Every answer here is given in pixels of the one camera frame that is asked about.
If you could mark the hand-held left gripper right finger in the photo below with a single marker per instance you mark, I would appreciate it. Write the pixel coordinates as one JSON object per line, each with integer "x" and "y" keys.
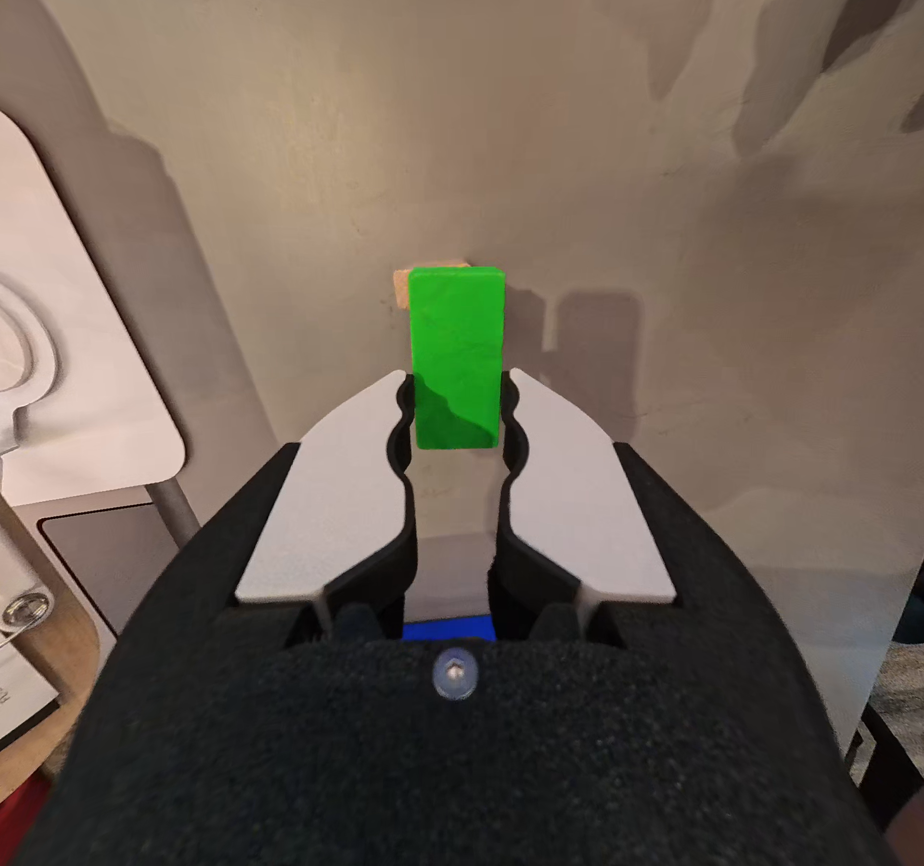
{"x": 585, "y": 512}

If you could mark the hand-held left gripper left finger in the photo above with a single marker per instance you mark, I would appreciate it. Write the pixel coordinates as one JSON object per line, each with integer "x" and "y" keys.
{"x": 328, "y": 512}

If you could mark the green wooden arch block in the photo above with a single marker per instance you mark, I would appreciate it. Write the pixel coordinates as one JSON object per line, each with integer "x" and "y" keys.
{"x": 455, "y": 346}

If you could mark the natural wooden plank block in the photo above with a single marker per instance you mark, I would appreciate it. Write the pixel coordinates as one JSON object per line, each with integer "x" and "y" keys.
{"x": 401, "y": 292}

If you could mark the white document stand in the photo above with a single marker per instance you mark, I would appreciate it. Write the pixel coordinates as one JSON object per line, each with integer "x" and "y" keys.
{"x": 108, "y": 411}

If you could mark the printed instruction sheet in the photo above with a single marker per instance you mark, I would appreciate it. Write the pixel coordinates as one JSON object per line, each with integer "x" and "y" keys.
{"x": 21, "y": 693}

